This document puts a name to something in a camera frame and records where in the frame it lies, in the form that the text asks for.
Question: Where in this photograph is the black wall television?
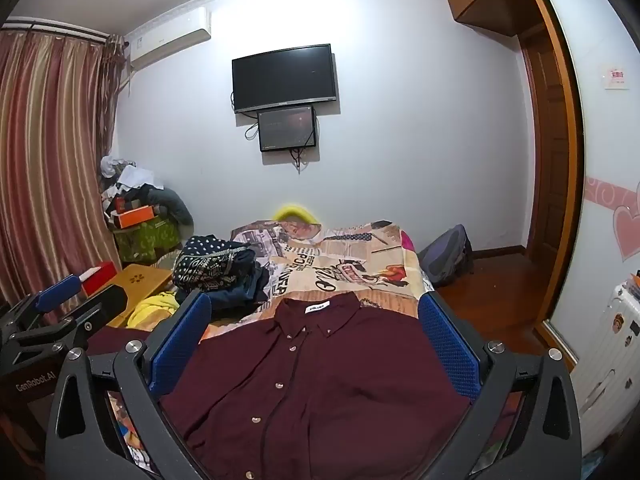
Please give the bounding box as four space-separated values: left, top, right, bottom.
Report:
231 43 337 114

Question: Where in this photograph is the orange box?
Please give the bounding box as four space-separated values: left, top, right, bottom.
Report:
111 205 155 231

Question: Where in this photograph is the small black wall monitor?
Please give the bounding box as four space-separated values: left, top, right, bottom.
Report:
258 105 318 153

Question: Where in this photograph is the striped red curtain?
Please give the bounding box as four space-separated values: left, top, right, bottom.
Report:
0 22 132 306

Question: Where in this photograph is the small white paper label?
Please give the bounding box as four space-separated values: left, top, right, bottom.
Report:
604 66 630 90

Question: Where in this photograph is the white sliding wardrobe door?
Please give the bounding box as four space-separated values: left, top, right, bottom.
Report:
530 0 640 361

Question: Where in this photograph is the printed blanket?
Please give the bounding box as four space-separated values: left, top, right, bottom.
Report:
107 219 438 478

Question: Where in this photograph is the red tissue box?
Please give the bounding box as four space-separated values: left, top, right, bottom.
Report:
81 261 118 297

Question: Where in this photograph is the maroon button-up shirt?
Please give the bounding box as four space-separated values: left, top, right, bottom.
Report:
87 292 473 480

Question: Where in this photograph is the brown wooden door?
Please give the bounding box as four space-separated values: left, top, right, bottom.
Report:
520 25 571 331

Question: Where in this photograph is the white ribbed suitcase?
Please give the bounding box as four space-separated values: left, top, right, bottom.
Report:
570 280 640 456

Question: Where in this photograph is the small wooden table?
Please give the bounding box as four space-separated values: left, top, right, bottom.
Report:
102 263 173 328

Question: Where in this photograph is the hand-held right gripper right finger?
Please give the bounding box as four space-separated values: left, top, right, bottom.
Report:
417 291 583 480

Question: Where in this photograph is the pink heart sticker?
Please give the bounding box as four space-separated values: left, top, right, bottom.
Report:
614 200 640 262

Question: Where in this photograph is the beige colourful fleece blanket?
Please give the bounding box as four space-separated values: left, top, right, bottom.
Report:
398 230 436 296

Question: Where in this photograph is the stack of folded dark clothes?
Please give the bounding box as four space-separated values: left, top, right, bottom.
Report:
172 234 273 318

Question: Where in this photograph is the white air conditioner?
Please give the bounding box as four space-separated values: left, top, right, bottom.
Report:
127 6 212 71

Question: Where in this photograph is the pile of mixed clothes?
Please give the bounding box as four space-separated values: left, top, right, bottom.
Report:
99 155 195 226

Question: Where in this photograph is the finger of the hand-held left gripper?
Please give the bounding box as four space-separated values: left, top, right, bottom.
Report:
10 286 132 361
0 274 84 333

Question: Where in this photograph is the yellow cloth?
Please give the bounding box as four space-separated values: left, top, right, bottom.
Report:
127 291 180 332

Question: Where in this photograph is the pink swirl border sticker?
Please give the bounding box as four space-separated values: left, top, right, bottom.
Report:
585 176 640 208

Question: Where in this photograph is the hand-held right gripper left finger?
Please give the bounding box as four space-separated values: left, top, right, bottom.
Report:
45 290 213 480

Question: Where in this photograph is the grey purple backpack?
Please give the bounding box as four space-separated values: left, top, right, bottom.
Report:
419 225 474 288

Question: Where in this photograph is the green patterned bag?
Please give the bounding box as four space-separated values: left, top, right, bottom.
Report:
112 217 182 263

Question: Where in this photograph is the yellow round object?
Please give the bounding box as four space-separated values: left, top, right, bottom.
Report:
273 203 321 223

